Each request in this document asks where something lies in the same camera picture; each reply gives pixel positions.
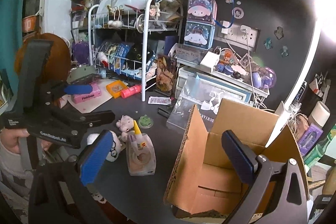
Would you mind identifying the person's left forearm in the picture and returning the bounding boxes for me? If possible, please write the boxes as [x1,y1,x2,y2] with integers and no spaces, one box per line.
[0,145,37,201]

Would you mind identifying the white adapter box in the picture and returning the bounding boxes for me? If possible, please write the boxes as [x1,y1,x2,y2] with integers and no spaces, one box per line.
[200,51,220,73]

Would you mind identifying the purple figure box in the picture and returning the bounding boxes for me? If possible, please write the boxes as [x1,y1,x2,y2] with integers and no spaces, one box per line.
[298,123,323,156]

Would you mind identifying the white cylinder container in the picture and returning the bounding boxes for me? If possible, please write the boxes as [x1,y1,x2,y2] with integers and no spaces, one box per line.
[308,101,331,126]

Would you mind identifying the small white sachet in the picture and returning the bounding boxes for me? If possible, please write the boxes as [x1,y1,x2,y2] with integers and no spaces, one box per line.
[147,96,172,105]

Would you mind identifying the person's left hand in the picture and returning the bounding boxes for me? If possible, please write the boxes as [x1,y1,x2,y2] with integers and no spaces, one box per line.
[0,128,53,155]

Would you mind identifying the purple clear ball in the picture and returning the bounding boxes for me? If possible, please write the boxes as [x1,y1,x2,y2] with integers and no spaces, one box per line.
[256,67,277,89]

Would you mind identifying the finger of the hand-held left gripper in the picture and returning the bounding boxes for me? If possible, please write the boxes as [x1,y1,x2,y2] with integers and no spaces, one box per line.
[51,105,116,132]
[49,80,93,102]

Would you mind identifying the white paper sheet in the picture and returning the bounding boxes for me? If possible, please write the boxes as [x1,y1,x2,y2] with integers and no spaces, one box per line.
[67,80,124,114]

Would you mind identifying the clear labelled box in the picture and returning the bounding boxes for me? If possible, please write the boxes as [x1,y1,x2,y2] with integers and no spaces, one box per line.
[175,43,210,65]

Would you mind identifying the pink character display box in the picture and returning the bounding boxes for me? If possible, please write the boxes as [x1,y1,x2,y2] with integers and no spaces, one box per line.
[187,0,218,24]

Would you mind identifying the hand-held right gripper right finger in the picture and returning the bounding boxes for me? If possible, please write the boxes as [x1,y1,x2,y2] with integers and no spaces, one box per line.
[221,130,310,224]

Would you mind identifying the blue framed board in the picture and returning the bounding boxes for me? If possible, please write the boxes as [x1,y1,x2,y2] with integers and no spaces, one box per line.
[196,74,254,104]

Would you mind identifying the green round jelly toy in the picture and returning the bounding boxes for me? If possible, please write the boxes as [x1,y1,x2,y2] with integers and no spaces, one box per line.
[139,114,153,129]

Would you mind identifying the pink card box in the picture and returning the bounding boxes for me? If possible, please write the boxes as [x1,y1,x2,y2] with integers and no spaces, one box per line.
[72,82,103,104]

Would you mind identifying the orange square box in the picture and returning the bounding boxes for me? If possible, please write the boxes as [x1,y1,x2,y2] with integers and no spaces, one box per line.
[106,80,129,100]

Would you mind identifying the orange haired figure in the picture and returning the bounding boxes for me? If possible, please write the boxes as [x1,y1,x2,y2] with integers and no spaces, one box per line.
[217,48,238,67]

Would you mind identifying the green bottle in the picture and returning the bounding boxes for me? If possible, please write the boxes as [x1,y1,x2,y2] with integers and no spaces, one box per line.
[304,124,336,169]

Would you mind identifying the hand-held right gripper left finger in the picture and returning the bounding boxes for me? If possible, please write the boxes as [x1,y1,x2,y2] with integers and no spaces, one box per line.
[28,130,118,224]

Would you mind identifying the blue character display box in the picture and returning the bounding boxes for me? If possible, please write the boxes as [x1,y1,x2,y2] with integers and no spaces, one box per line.
[183,21,216,50]

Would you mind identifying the black plush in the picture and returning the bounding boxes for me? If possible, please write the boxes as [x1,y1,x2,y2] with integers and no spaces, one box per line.
[126,43,155,69]

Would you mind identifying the white wire rack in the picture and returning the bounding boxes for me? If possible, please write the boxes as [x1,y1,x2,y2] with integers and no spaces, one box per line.
[88,0,184,102]

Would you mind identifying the clear bag with tape roll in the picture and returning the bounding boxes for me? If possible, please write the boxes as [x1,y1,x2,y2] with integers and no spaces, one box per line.
[125,132,157,177]

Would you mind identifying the large clear plastic bag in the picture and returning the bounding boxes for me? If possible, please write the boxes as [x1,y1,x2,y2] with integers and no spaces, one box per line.
[167,74,223,132]

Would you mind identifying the pink plastic bottle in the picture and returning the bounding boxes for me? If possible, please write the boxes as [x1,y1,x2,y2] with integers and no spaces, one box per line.
[120,84,142,99]

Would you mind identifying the small pink plush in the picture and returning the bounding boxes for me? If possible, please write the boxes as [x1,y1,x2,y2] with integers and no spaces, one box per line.
[116,115,135,132]

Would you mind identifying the purple pouch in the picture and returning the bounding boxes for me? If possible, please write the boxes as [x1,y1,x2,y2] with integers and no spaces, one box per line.
[71,42,91,65]

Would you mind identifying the brown cardboard box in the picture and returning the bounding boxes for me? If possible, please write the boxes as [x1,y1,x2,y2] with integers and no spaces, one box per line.
[163,98,310,222]

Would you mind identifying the white wall socket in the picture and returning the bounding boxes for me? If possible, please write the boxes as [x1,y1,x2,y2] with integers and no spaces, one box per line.
[217,20,260,52]

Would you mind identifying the white mini drawer unit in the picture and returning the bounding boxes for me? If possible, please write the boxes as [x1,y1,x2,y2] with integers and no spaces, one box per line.
[176,65,200,98]

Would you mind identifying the white red small plush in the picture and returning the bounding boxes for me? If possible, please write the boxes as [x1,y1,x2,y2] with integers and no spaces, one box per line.
[96,52,109,67]

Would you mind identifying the blue picture card packs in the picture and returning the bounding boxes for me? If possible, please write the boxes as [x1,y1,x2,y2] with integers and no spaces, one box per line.
[96,40,132,75]

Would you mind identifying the clear jar of brown pieces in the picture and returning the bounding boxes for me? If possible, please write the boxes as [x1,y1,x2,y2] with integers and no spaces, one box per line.
[155,54,177,98]

